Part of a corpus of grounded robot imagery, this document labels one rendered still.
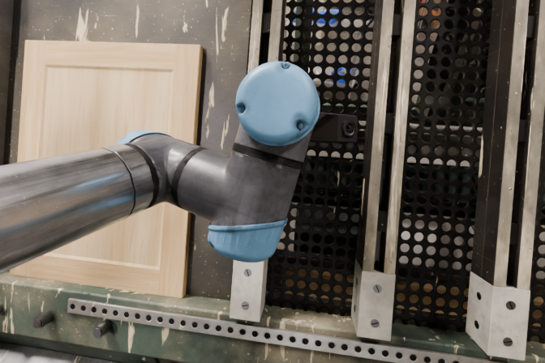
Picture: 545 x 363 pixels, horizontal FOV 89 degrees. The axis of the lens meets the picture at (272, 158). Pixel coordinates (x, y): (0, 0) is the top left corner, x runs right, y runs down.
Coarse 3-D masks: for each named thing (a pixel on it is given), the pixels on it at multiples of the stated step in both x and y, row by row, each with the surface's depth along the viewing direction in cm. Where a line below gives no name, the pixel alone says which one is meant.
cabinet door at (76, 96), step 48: (48, 48) 66; (96, 48) 65; (144, 48) 63; (192, 48) 62; (48, 96) 66; (96, 96) 65; (144, 96) 64; (192, 96) 62; (48, 144) 66; (96, 144) 65; (96, 240) 65; (144, 240) 64; (144, 288) 63
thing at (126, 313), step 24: (72, 312) 61; (96, 312) 61; (120, 312) 60; (144, 312) 59; (168, 312) 59; (240, 336) 57; (264, 336) 56; (288, 336) 56; (312, 336) 55; (384, 360) 53; (408, 360) 53; (432, 360) 52; (456, 360) 52; (480, 360) 51
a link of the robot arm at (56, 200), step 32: (32, 160) 22; (64, 160) 23; (96, 160) 24; (128, 160) 27; (160, 160) 29; (0, 192) 18; (32, 192) 20; (64, 192) 21; (96, 192) 23; (128, 192) 26; (160, 192) 29; (0, 224) 18; (32, 224) 19; (64, 224) 21; (96, 224) 24; (0, 256) 18; (32, 256) 20
